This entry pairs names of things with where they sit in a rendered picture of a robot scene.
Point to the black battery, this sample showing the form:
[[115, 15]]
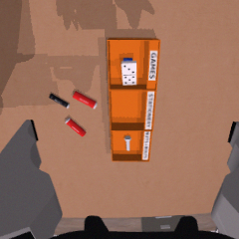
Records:
[[59, 101]]

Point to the orange bin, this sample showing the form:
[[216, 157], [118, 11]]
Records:
[[127, 102]]

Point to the red battery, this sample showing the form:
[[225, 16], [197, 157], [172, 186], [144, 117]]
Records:
[[84, 99], [75, 127]]

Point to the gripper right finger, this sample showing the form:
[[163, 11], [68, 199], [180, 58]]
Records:
[[225, 211]]

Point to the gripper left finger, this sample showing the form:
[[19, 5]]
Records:
[[29, 206]]

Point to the white domino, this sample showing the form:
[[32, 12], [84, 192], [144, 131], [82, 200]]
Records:
[[128, 69]]

